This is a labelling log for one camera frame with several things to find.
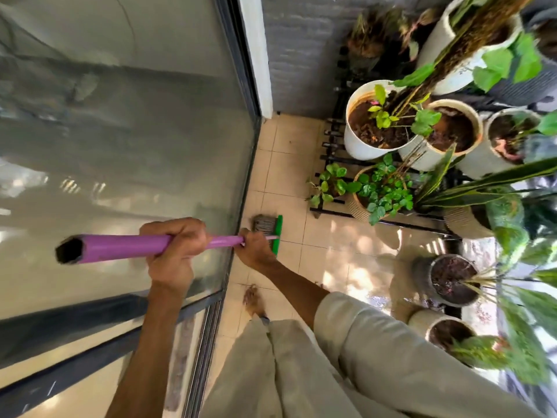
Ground person's right hand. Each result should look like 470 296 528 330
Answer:
234 228 279 273

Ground person's left hand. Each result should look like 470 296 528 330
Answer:
139 217 214 297

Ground purple-handled broom with green head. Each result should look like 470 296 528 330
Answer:
55 214 284 265

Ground person's right forearm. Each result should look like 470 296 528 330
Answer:
258 259 330 331

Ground person's left forearm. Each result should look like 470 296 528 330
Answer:
106 285 188 418

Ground person's bare foot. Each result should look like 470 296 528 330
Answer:
243 284 267 319

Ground black metal plant stand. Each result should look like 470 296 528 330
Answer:
308 45 463 241

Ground beige trousers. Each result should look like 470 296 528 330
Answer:
199 317 364 418

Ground woven pot with leafy plant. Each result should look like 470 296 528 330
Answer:
307 153 417 226

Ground wide white pot with seedlings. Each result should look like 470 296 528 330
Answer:
344 79 419 162

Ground grey pot with variegated plant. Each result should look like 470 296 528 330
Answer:
413 200 557 340

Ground white door jamb strip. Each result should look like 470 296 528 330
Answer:
238 0 274 120

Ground small white pot, variegated plant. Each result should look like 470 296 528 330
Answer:
408 309 550 386

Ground ribbed beige pot, snake plant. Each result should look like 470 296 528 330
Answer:
415 143 557 240

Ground dark pot with dry plant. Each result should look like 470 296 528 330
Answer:
346 6 441 75

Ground cream pot with soil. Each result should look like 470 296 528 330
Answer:
399 98 484 173

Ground white pot with pink sprout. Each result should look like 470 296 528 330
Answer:
456 108 557 179

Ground tall white pot with climber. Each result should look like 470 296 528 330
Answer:
394 0 544 97

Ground dark grey ribbed pot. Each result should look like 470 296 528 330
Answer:
487 0 557 107

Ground glass sliding door, dark frame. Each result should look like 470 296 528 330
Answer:
0 0 263 418

